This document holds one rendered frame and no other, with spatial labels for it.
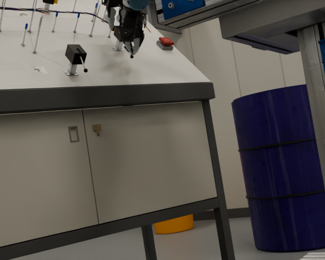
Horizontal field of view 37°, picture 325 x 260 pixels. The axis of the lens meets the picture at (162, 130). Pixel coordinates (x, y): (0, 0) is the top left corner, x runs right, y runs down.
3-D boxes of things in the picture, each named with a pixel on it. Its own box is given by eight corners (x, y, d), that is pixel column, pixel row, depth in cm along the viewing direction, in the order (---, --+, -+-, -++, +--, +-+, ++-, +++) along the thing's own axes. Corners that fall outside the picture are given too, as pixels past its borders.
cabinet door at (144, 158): (218, 196, 197) (202, 100, 200) (100, 224, 164) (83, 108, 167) (214, 196, 199) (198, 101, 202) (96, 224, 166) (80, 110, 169)
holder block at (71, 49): (75, 88, 163) (82, 63, 158) (61, 68, 170) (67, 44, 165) (87, 87, 166) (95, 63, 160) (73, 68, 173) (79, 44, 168)
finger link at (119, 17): (119, 29, 203) (118, 6, 200) (127, 30, 199) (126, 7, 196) (113, 30, 202) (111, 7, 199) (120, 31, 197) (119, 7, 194)
